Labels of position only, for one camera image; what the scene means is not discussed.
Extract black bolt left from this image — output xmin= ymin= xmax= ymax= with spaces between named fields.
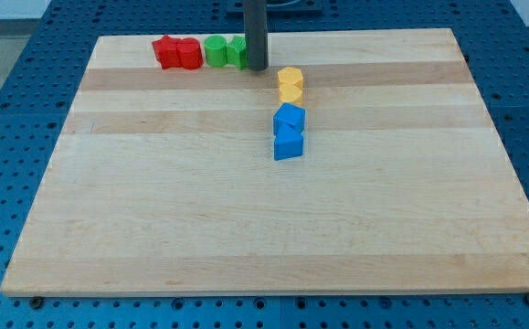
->
xmin=28 ymin=296 xmax=44 ymax=310

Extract large wooden board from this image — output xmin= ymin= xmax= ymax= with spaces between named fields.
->
xmin=1 ymin=28 xmax=529 ymax=297

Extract green cylinder block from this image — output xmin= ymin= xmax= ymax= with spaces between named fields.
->
xmin=204 ymin=35 xmax=227 ymax=68

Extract green ridged block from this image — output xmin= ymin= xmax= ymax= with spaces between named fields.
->
xmin=226 ymin=36 xmax=247 ymax=70

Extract red cylinder block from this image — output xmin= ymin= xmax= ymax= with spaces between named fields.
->
xmin=176 ymin=37 xmax=203 ymax=69

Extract yellow rounded block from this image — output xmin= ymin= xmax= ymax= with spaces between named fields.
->
xmin=279 ymin=84 xmax=303 ymax=106

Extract blue cube block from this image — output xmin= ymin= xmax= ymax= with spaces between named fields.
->
xmin=272 ymin=102 xmax=306 ymax=134

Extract blue triangular block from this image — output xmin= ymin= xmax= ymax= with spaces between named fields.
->
xmin=273 ymin=123 xmax=304 ymax=161

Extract grey cylindrical robot arm rod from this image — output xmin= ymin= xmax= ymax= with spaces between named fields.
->
xmin=243 ymin=0 xmax=269 ymax=71

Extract red star block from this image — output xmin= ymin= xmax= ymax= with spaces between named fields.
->
xmin=152 ymin=35 xmax=182 ymax=69

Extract yellow hexagon block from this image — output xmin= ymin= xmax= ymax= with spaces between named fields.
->
xmin=277 ymin=67 xmax=304 ymax=89

